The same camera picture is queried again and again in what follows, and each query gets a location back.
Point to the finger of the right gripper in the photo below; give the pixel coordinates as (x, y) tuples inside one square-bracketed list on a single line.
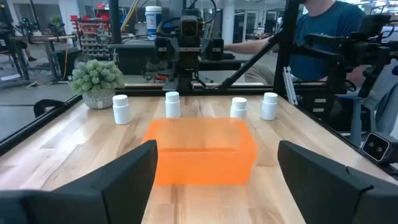
[(164, 49), (214, 49)]

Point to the person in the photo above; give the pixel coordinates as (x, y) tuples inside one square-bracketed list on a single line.
[(326, 18)]

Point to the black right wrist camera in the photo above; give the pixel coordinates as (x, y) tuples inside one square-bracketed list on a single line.
[(190, 28)]

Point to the red bin storage rack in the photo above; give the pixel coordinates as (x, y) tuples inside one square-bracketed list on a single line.
[(90, 34)]

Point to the black chair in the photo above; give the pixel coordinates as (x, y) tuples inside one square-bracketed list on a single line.
[(46, 104)]

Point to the black vertical post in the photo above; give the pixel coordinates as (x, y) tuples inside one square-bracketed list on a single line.
[(114, 21)]

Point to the white wipes canister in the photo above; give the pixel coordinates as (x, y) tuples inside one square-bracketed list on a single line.
[(153, 21)]

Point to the orange translucent plastic basket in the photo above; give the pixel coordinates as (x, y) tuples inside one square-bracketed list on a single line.
[(202, 161)]

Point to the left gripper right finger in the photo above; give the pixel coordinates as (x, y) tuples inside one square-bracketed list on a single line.
[(326, 193)]

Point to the white building column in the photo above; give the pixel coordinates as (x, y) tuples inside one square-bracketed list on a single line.
[(228, 21)]

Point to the small background potted plant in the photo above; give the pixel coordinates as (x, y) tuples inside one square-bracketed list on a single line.
[(56, 21)]

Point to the grey table-level camera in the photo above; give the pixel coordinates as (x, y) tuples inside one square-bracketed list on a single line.
[(377, 147)]

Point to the black desk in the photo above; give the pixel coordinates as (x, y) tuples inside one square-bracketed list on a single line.
[(133, 57)]

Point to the wooden workbench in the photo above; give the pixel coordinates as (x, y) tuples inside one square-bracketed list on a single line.
[(40, 38)]

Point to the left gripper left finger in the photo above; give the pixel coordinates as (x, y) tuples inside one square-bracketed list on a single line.
[(93, 199)]

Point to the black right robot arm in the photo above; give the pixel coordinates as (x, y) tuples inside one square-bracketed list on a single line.
[(186, 79)]

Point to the white plastic pill bottle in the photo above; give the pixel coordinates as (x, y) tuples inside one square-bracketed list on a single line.
[(269, 107), (121, 112), (238, 107), (172, 105)]

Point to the green potted artificial plant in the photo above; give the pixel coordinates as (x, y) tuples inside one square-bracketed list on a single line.
[(96, 81)]

